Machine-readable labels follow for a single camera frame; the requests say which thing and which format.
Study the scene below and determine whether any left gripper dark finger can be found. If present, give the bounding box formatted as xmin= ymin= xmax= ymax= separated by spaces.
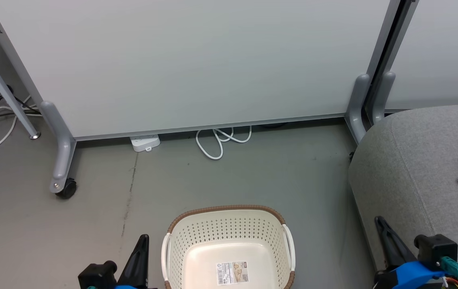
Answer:
xmin=118 ymin=234 xmax=150 ymax=289

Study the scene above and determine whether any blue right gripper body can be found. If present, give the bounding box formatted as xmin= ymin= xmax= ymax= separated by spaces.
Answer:
xmin=373 ymin=260 xmax=448 ymax=289

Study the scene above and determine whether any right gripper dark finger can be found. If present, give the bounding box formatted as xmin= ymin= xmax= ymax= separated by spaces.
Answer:
xmin=375 ymin=216 xmax=417 ymax=271

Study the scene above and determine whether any cream perforated laundry basket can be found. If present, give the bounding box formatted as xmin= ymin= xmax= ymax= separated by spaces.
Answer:
xmin=161 ymin=205 xmax=296 ymax=289

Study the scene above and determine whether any printed basket sticker label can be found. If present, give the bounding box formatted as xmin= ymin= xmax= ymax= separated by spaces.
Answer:
xmin=216 ymin=261 xmax=249 ymax=286

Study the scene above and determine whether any grey fabric sofa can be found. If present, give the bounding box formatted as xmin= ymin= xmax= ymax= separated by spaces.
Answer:
xmin=348 ymin=104 xmax=458 ymax=289

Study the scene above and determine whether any black caster wheel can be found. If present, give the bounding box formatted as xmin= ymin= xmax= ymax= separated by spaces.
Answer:
xmin=55 ymin=178 xmax=77 ymax=199

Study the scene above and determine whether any white power strip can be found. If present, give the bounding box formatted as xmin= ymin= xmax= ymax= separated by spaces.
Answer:
xmin=130 ymin=134 xmax=161 ymax=153

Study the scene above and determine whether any grey partition leg with caster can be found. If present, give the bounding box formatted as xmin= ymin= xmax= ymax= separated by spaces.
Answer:
xmin=39 ymin=101 xmax=77 ymax=194

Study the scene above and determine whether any narrow white partition panel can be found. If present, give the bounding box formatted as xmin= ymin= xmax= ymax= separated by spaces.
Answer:
xmin=385 ymin=0 xmax=458 ymax=111

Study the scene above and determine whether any wide white partition panel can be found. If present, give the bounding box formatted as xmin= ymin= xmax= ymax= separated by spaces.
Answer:
xmin=0 ymin=0 xmax=398 ymax=141

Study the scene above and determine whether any slanted grey metal table leg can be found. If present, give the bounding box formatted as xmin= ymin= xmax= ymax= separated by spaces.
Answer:
xmin=0 ymin=34 xmax=41 ymax=140

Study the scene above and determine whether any teal right camera connector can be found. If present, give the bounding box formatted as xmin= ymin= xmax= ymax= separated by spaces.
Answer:
xmin=438 ymin=257 xmax=458 ymax=285

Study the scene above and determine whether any white looped power cable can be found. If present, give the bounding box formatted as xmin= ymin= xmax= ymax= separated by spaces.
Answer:
xmin=195 ymin=126 xmax=252 ymax=161

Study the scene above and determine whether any white floor cable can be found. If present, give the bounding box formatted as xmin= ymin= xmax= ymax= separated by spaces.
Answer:
xmin=0 ymin=96 xmax=43 ymax=155

